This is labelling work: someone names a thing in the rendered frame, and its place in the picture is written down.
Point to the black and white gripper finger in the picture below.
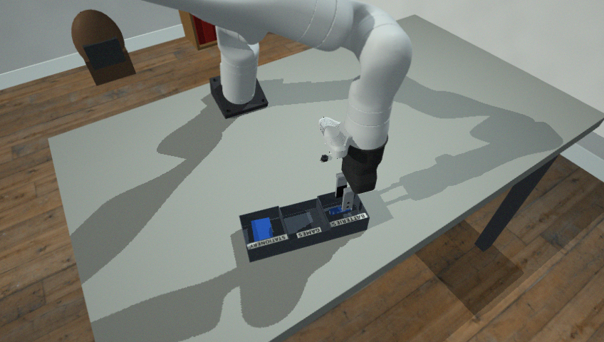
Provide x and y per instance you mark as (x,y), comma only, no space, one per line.
(347,200)
(341,183)

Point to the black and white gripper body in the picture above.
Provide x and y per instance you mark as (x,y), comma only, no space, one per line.
(360,146)

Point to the black three-compartment bin rack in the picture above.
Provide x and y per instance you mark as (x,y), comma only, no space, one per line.
(303,224)

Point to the blue aa battery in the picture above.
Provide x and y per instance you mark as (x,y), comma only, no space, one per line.
(337,210)

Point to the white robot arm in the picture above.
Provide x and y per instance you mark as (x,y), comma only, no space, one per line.
(381,46)

